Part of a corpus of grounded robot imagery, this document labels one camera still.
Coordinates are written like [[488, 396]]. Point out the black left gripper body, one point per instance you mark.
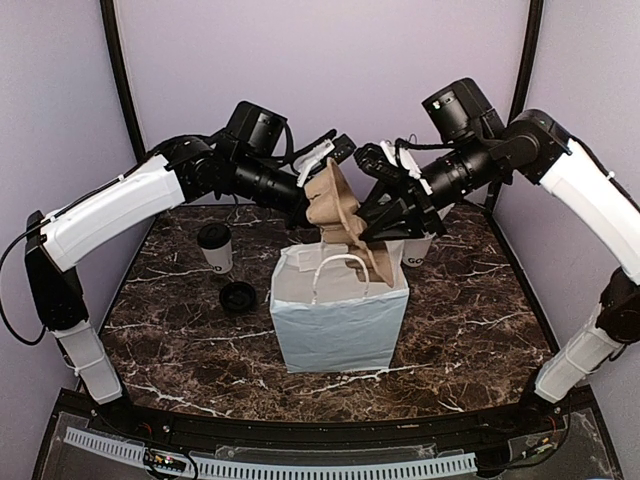
[[297, 213]]

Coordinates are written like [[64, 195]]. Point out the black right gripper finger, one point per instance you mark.
[[383, 203], [382, 231]]

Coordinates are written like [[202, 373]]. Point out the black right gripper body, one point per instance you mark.
[[422, 206]]

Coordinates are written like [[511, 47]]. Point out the brown cardboard cup carrier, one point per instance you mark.
[[333, 209]]

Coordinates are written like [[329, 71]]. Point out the white paper coffee cup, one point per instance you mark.
[[219, 259]]

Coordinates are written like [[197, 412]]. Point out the black plastic cup lid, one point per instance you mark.
[[238, 297]]

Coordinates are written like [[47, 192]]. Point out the white paper takeout bag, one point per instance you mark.
[[327, 319]]

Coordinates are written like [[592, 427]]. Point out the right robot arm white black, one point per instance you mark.
[[479, 148]]

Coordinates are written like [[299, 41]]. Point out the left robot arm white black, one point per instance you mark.
[[246, 158]]

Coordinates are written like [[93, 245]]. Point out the white paper straw holder cup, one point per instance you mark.
[[415, 251]]

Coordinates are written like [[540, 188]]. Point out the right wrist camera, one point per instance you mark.
[[373, 161]]

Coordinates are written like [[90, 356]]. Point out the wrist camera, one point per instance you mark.
[[373, 161], [315, 160]]

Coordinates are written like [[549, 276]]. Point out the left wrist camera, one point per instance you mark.
[[315, 160]]

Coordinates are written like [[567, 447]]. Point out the right black frame post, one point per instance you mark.
[[521, 89]]

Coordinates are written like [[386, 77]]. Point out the black frame post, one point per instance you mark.
[[521, 89], [120, 76]]

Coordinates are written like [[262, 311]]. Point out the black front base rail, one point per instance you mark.
[[569, 441]]

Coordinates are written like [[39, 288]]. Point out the grey slotted cable duct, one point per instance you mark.
[[254, 463]]

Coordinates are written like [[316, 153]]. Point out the left black frame post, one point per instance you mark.
[[120, 76]]

